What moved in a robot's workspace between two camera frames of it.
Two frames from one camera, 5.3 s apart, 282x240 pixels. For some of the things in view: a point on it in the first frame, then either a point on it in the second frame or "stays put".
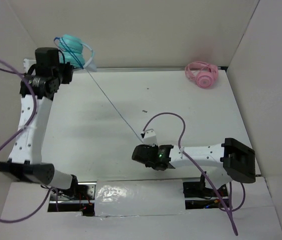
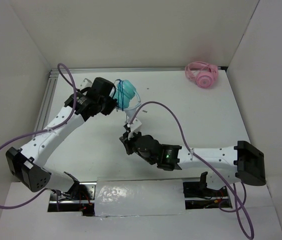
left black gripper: [68, 72] to [111, 104]
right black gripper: [156, 147] to [127, 142]
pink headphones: [205, 74] stays put
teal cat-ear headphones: [71, 46] to [126, 97]
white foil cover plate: [139, 197] stays put
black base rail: [82, 197] stays put
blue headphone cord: [111, 105] to [122, 85]
